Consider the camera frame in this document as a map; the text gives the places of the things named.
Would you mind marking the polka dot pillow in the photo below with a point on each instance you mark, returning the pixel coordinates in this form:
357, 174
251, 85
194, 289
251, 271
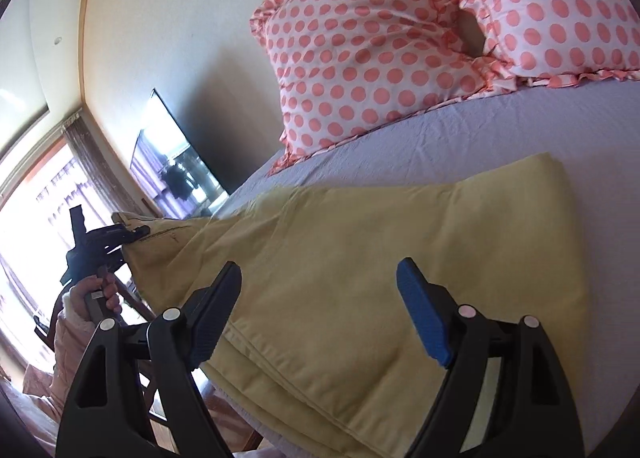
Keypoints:
558, 43
349, 67

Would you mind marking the khaki pants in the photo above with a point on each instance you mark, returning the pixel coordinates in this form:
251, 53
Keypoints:
320, 354

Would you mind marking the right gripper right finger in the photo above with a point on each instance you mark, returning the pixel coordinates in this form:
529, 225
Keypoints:
533, 413

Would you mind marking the left hand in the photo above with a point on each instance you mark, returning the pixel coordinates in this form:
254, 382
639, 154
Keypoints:
94, 283

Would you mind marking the brown curtain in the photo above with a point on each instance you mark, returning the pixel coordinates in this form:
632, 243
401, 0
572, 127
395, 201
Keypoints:
92, 161

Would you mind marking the lavender bed sheet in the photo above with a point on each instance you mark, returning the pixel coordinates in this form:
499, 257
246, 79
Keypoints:
593, 130

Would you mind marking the right polka dot pillow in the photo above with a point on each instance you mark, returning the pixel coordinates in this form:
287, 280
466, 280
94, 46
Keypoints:
558, 43

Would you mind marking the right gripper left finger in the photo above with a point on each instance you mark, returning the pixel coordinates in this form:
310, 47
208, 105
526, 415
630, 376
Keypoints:
105, 414

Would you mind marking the pink left sleeve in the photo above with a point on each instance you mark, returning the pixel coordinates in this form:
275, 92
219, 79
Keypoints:
48, 392

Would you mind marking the left polka dot pillow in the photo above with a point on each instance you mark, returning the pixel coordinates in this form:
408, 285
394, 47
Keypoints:
349, 67

